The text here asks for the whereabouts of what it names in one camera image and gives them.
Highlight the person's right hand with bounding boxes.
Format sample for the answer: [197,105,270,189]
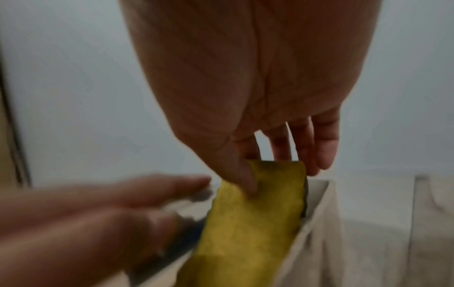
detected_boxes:
[119,0,386,197]

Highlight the person's left hand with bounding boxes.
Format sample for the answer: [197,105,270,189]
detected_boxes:
[0,173,214,287]

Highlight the yellow board eraser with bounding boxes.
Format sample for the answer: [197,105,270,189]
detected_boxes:
[175,159,308,287]

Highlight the clear plastic storage box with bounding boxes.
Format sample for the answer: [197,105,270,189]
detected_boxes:
[134,173,454,287]

